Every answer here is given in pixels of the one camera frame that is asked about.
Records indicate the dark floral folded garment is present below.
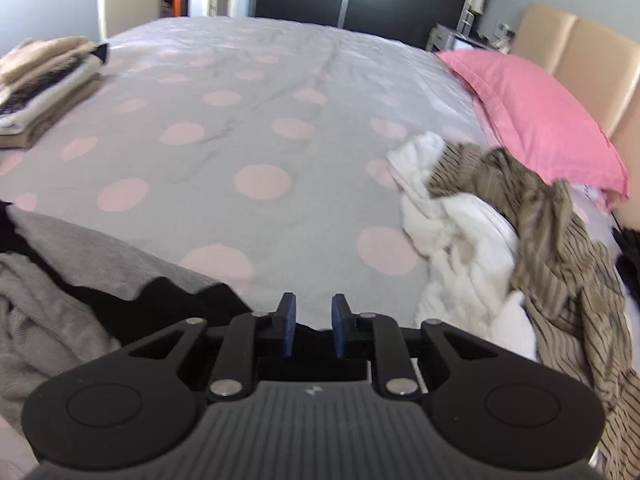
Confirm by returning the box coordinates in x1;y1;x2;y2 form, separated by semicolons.
0;55;92;117

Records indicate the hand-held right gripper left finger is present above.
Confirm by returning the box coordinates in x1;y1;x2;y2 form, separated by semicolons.
117;292;298;402

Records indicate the cream folded garment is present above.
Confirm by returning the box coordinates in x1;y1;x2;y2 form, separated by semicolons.
0;57;102;129

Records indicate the white printed pillow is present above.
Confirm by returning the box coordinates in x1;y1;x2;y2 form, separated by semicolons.
570;183;632;212

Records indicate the white bedside table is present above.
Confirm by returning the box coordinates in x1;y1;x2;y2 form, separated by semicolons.
426;22;516;54

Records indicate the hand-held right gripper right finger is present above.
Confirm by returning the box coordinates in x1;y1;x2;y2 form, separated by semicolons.
331;293;507;402

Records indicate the white crinkled garment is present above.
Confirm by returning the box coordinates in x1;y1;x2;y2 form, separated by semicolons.
386;131;538;362

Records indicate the pink pillow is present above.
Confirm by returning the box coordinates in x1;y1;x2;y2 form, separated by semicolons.
434;49;631;212

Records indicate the black garment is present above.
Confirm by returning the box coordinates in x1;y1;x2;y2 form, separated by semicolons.
612;226;640;292

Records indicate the grey shirt with black sleeves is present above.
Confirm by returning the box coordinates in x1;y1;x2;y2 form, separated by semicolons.
0;200;332;427

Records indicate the beige folded garment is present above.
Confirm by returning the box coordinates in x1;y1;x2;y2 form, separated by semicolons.
0;36;97;87

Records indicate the brown striped garment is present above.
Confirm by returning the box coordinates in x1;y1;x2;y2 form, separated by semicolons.
427;142;640;480

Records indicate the beige padded headboard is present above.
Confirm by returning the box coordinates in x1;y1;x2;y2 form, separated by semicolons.
509;2;640;162

